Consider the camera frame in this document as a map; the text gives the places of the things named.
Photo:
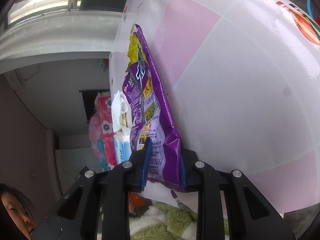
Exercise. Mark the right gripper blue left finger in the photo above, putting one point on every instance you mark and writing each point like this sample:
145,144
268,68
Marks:
147,151

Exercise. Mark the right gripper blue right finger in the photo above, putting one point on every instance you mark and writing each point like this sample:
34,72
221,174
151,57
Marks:
183,172

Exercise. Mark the purple yellow noodle bag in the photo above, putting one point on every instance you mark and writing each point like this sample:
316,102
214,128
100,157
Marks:
151,113

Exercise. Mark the blue white tissue pack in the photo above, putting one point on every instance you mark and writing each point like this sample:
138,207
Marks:
122,147

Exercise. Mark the white opened wrapper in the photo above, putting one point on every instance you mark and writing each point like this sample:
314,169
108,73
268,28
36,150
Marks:
121,112

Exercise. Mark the pink floral bedding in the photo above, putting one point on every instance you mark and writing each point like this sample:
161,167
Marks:
101,132

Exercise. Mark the green white fuzzy cloth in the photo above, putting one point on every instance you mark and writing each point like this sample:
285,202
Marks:
163,221

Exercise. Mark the person face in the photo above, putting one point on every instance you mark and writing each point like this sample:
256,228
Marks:
19,207

